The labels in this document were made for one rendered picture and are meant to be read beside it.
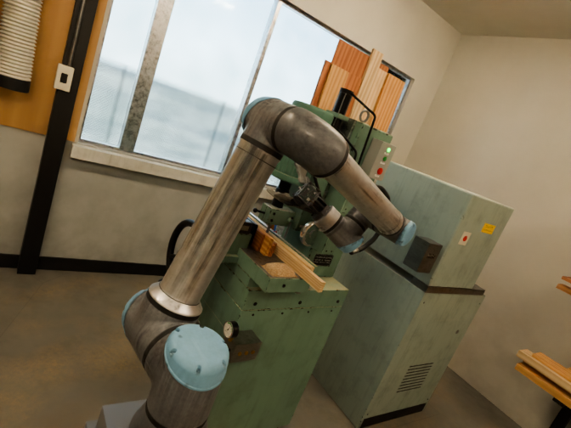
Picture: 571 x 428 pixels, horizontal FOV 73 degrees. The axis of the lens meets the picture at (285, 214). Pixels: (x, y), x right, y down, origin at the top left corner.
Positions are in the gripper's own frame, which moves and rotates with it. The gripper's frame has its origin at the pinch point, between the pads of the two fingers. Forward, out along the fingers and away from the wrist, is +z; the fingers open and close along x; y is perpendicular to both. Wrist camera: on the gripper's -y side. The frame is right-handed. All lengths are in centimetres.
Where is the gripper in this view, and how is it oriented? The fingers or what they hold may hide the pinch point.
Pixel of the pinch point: (279, 173)
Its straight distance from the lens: 134.7
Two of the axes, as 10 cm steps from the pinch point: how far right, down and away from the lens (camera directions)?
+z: -7.0, -6.9, -1.6
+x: -6.4, 7.1, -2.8
